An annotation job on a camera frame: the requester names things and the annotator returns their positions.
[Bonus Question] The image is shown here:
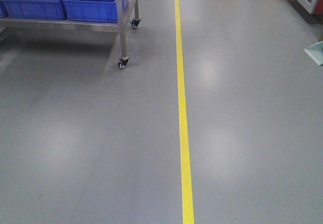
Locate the steel shelf rack with wheels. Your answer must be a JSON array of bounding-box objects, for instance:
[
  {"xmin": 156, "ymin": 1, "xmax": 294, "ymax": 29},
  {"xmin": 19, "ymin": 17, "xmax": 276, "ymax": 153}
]
[{"xmin": 1, "ymin": 0, "xmax": 141, "ymax": 69}]

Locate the blue plastic bin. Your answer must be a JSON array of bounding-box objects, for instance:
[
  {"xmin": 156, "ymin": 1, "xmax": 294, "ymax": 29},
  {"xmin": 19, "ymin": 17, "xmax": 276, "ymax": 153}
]
[
  {"xmin": 62, "ymin": 0, "xmax": 118, "ymax": 23},
  {"xmin": 1, "ymin": 0, "xmax": 67, "ymax": 21}
]

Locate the green dustpan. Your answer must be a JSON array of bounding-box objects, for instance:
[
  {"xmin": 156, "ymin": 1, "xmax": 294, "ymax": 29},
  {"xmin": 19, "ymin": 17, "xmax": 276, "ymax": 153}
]
[{"xmin": 304, "ymin": 41, "xmax": 323, "ymax": 66}]

